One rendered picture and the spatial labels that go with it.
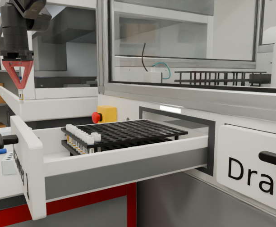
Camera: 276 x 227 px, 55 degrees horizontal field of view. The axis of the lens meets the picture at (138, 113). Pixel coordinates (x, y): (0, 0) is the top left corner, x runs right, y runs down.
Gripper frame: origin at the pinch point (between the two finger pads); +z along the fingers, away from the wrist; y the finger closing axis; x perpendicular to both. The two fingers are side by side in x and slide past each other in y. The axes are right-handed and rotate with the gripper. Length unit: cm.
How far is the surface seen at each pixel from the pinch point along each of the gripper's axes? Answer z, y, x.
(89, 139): 6.5, -31.2, -16.4
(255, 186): 14, -41, -42
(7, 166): 20.5, -5.0, 4.4
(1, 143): 6.2, -30.4, -2.3
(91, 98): 14, 63, -20
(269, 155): 6, -46, -40
